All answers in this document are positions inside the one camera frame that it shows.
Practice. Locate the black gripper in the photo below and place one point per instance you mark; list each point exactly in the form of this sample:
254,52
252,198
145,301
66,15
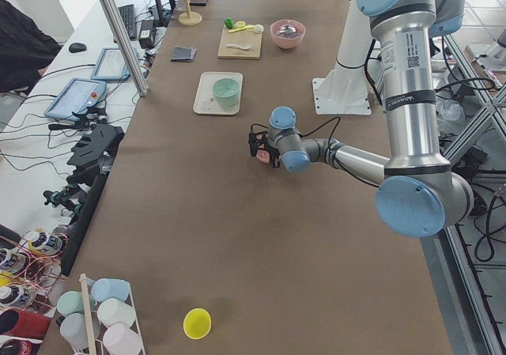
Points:
271,152

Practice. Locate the small pink bowl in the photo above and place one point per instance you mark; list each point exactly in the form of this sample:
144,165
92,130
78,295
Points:
263,156

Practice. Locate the white ceramic spoon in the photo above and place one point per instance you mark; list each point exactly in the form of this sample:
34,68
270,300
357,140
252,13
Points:
239,47

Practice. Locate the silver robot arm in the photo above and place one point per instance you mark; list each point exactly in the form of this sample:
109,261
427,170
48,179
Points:
417,192

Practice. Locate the green bowl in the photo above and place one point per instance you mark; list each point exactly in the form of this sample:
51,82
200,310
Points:
226,92

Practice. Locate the large pink bowl with ice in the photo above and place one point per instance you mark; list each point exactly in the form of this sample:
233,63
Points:
283,42

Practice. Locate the cream rabbit tray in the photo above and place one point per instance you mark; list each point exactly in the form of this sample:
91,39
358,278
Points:
206,104

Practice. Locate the wooden cutting board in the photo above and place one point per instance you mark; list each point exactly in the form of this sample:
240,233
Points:
243,38

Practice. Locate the white garlic bulb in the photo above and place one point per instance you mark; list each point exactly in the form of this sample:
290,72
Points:
258,29

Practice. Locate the yellow plastic knife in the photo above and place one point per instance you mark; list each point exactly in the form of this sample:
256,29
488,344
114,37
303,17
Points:
244,28

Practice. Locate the grey purple folded cloth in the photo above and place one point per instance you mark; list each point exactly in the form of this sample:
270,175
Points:
183,54

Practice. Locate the metal scoop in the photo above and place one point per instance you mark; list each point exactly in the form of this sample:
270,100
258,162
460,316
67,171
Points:
288,31

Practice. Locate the wooden stand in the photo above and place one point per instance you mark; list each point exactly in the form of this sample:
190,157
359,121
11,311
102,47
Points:
189,17

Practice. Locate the blue teach pendant far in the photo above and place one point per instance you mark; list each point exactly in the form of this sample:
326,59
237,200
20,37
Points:
110,66

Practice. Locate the blue teach pendant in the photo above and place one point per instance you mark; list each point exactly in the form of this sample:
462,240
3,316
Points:
110,66
78,95

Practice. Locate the black tool holder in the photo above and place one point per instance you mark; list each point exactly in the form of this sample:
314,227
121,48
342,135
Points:
104,138

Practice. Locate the black keyboard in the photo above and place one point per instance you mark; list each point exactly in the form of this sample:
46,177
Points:
127,15

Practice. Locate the blue teach pendant near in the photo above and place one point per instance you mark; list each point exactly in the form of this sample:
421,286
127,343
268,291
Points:
78,95

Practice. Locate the yellow plastic cup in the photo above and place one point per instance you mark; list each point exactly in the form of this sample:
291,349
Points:
197,323

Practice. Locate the black computer mouse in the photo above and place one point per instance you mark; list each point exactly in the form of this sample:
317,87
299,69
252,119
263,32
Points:
77,47

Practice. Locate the blue plastic cup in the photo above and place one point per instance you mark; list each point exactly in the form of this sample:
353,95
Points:
106,288

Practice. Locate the wooden stick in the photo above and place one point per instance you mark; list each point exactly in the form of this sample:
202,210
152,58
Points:
88,314

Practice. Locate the white plastic cup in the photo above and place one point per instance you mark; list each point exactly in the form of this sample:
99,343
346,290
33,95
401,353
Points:
114,311

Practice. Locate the pink plastic cup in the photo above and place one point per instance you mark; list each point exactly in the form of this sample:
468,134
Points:
119,339

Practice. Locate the green plastic cup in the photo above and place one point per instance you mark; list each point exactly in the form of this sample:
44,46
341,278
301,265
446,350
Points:
70,302

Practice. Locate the grey plastic cup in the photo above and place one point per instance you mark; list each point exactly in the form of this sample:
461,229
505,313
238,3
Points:
73,329

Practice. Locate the red can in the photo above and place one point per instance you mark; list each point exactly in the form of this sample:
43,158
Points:
20,323

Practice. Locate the aluminium frame post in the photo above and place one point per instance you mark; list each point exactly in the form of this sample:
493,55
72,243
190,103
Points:
120,34

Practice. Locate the white wire cup rack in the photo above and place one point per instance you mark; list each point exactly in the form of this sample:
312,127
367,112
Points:
99,328

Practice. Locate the copper wire bottle rack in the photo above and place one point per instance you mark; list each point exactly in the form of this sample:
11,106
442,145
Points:
31,273

